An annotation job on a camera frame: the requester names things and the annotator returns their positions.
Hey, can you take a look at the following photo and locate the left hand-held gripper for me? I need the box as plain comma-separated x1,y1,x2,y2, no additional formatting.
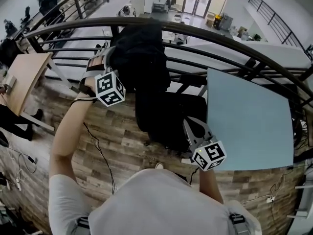
79,46,126,107

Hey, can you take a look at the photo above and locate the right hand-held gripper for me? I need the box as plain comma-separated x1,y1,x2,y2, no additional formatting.
183,117,227,172

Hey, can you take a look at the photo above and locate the black jacket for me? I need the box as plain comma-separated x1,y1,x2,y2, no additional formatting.
110,21,172,94

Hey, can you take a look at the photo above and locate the black mesh office chair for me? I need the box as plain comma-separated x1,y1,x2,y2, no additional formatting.
134,73,209,154

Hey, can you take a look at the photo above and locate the person's right forearm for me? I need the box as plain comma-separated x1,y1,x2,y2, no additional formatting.
197,167,224,204

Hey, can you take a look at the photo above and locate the person's left forearm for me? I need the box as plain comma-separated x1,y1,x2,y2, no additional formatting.
48,92,98,181

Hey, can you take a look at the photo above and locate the person's left hand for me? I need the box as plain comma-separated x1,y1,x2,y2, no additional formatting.
86,55,106,71

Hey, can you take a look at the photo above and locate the light blue table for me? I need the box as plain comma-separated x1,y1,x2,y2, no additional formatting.
206,67,295,172

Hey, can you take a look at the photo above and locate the person's white shirt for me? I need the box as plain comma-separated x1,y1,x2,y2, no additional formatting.
48,167,263,235

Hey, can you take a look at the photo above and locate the wooden desk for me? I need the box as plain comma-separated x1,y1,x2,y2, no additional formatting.
4,52,74,132

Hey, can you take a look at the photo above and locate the white box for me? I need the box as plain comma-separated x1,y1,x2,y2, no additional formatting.
4,75,17,88

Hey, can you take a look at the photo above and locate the dark curved metal railing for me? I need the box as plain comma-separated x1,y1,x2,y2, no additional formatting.
24,16,313,114

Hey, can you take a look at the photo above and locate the cardboard box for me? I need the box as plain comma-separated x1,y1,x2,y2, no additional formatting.
205,12,216,26

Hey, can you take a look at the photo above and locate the yellow black machine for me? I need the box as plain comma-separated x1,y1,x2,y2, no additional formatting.
214,14,224,30

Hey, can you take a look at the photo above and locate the white metal stand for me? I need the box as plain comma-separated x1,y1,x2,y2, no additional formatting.
287,177,313,220

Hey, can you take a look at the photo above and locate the black stair railing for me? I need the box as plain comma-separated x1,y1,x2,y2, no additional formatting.
248,0,308,52

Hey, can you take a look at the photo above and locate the black wrist strap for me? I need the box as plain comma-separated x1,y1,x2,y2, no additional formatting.
78,77,97,99

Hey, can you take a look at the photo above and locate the black floor cable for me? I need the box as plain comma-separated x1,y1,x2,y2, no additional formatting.
83,122,116,195

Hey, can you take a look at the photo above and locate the grey shoulder strap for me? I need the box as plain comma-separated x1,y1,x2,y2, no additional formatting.
77,215,91,235
228,211,250,235

